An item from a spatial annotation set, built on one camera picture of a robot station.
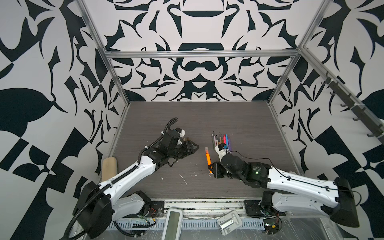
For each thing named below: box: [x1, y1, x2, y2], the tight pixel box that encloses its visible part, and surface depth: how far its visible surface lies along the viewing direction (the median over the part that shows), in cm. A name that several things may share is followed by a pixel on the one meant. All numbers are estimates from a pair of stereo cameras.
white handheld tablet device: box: [162, 207, 183, 240], surface depth 68 cm
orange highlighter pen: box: [205, 146, 213, 175], surface depth 77 cm
